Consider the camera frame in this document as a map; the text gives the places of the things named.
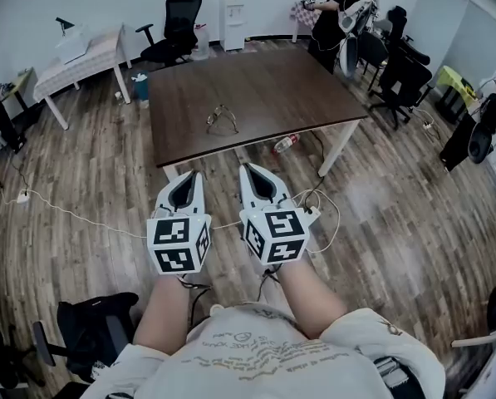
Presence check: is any teal waste bin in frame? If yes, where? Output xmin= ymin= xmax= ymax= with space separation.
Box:
xmin=131 ymin=70 xmax=150 ymax=101

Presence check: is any black mesh office chair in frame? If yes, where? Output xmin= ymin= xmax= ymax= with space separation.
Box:
xmin=135 ymin=0 xmax=204 ymax=68

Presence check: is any thin bent metal wire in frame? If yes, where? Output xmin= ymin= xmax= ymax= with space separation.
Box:
xmin=206 ymin=104 xmax=240 ymax=136

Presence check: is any clear water jug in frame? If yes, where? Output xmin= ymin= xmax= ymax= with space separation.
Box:
xmin=191 ymin=23 xmax=212 ymax=62

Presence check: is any person's white printed t-shirt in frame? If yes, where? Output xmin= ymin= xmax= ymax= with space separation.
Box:
xmin=79 ymin=301 xmax=446 ymax=399

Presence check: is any looped white cable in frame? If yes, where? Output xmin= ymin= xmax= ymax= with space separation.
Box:
xmin=291 ymin=188 xmax=341 ymax=254

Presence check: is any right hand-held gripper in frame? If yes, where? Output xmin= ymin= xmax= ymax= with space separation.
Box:
xmin=238 ymin=162 xmax=317 ymax=268

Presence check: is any person's left forearm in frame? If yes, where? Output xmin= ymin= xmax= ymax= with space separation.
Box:
xmin=133 ymin=273 xmax=190 ymax=355

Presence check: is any black high-back office chair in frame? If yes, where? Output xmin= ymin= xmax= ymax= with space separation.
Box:
xmin=369 ymin=42 xmax=435 ymax=131
xmin=385 ymin=5 xmax=432 ymax=68

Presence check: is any person's right forearm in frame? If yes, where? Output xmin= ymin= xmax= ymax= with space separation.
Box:
xmin=272 ymin=259 xmax=348 ymax=341

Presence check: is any yellow side table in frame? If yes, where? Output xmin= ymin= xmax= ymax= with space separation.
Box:
xmin=435 ymin=65 xmax=479 ymax=126

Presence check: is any white water dispenser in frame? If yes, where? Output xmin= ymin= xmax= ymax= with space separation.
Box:
xmin=219 ymin=0 xmax=248 ymax=52

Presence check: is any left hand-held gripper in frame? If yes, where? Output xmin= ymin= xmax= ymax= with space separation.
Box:
xmin=146 ymin=170 xmax=213 ymax=276

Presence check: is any white table with checkered cloth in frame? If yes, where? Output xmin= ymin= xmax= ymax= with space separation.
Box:
xmin=32 ymin=22 xmax=133 ymax=131

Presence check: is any plastic bottle with red label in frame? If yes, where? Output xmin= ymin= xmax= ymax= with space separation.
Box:
xmin=272 ymin=132 xmax=302 ymax=155

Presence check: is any black metal-leg chair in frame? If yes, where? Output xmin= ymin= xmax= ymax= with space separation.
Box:
xmin=357 ymin=30 xmax=390 ymax=91

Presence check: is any long white floor cable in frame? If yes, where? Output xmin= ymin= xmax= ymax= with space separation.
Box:
xmin=0 ymin=180 xmax=243 ymax=240

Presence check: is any small checkered cloth table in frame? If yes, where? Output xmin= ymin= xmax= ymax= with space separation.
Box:
xmin=289 ymin=0 xmax=330 ymax=43

